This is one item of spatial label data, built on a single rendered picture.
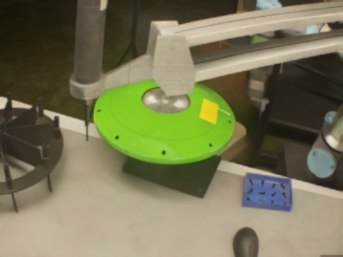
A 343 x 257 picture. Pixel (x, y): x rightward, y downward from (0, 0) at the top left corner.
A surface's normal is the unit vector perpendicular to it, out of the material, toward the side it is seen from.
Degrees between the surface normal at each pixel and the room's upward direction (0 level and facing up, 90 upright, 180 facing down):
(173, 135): 17
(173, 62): 90
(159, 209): 0
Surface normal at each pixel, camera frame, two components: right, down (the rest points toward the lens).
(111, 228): 0.10, -0.78
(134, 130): -0.09, -0.55
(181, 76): 0.17, 0.62
